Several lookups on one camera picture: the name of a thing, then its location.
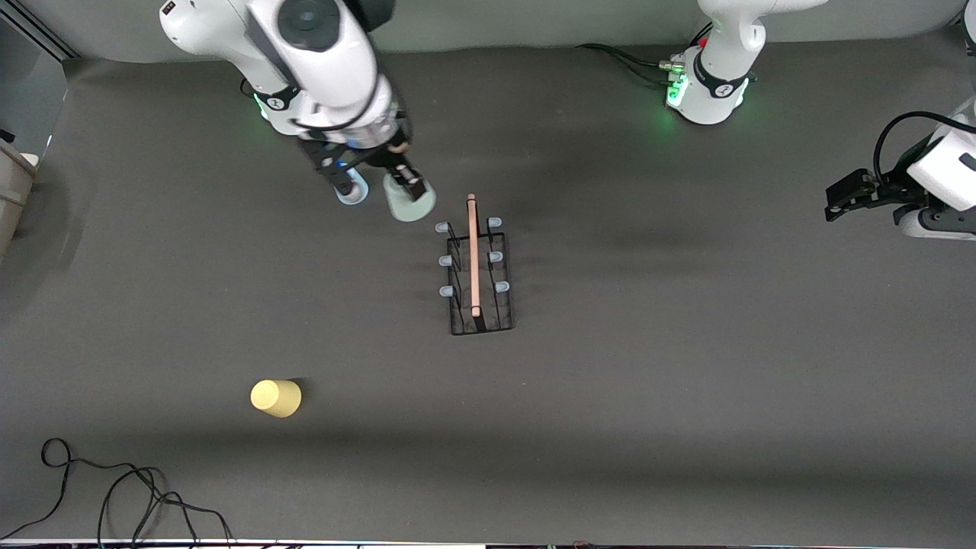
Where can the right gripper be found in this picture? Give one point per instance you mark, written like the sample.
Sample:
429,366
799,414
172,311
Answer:
397,161

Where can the black metal rail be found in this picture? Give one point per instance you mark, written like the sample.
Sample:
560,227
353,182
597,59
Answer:
46,32

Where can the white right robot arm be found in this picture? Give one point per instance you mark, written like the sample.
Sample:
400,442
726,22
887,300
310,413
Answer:
320,61

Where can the dark grey table mat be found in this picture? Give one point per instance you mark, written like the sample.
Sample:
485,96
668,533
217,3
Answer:
686,427

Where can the yellow plastic cup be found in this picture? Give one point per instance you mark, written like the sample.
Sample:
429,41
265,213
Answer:
276,398

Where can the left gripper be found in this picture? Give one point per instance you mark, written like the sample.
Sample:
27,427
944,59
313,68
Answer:
894,190

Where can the pale green plastic cup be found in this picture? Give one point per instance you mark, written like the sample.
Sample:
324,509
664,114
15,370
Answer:
408,210

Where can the light blue plastic cup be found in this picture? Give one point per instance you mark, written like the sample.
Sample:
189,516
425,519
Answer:
357,194

